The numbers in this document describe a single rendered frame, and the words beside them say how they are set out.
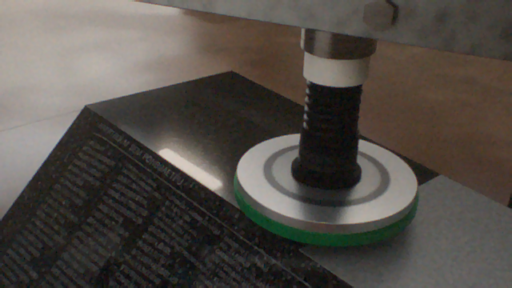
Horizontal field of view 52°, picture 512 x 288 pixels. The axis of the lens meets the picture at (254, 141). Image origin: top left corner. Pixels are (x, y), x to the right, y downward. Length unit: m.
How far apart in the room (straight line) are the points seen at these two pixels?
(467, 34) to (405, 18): 0.05
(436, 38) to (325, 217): 0.21
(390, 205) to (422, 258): 0.07
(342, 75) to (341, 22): 0.07
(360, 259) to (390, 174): 0.11
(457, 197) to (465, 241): 0.10
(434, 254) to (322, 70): 0.24
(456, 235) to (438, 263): 0.06
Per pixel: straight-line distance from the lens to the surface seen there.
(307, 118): 0.59
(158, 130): 0.87
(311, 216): 0.55
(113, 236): 0.79
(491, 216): 0.72
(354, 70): 0.55
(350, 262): 0.59
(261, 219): 0.57
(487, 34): 0.49
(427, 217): 0.69
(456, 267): 0.62
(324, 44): 0.54
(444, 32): 0.49
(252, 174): 0.62
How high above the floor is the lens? 1.17
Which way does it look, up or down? 27 degrees down
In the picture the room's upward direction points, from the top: 2 degrees clockwise
